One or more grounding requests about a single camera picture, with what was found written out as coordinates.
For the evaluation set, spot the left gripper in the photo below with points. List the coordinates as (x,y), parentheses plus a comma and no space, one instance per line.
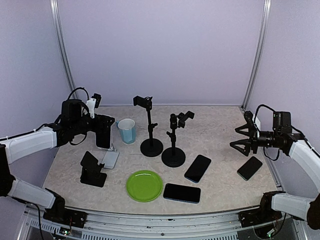
(103,122)

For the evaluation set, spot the black phone far right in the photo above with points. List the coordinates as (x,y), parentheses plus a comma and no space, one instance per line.
(249,168)

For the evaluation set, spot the left aluminium frame post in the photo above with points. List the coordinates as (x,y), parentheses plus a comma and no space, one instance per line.
(62,48)

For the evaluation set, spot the short black clamp stand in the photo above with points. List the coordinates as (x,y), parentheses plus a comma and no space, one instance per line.
(173,156)

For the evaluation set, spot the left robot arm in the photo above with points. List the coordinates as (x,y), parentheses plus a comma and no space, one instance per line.
(76,118)

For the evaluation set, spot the right aluminium frame post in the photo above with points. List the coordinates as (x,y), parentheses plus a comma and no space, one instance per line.
(258,53)

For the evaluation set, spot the aluminium frame post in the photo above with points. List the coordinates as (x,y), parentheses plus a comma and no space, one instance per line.
(62,48)
(258,53)

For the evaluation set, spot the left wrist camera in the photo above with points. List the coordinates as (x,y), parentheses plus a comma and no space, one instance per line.
(93,103)

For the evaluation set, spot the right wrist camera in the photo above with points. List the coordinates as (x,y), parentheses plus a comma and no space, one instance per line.
(253,123)

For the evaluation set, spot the light blue mug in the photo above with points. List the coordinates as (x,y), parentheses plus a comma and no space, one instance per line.
(127,130)

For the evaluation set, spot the black phone blue case bottom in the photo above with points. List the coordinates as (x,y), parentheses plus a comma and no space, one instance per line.
(182,193)

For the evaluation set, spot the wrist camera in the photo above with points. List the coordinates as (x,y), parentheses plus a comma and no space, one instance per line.
(253,123)
(93,103)

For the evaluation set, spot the black phone middle left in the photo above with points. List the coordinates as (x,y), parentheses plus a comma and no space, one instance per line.
(198,168)

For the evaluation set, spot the black phone white case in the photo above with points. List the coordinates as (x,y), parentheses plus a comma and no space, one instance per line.
(103,136)

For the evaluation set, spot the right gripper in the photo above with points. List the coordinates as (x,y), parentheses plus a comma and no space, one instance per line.
(253,140)

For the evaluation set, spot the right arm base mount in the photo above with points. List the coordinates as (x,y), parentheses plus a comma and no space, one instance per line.
(257,216)

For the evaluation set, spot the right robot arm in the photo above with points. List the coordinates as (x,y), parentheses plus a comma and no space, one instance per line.
(293,143)

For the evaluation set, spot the white folding phone stand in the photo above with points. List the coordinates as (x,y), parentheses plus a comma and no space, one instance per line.
(110,158)

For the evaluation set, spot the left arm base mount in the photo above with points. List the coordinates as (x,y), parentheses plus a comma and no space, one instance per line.
(68,217)

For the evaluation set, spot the tall black clamp stand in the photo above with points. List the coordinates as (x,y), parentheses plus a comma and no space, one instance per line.
(150,147)

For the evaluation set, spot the black folding phone stand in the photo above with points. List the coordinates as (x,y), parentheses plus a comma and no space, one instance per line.
(91,171)

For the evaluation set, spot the front aluminium rail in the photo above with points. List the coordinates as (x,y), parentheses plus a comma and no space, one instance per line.
(119,226)

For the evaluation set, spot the green plate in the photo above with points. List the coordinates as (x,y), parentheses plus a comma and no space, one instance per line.
(144,186)

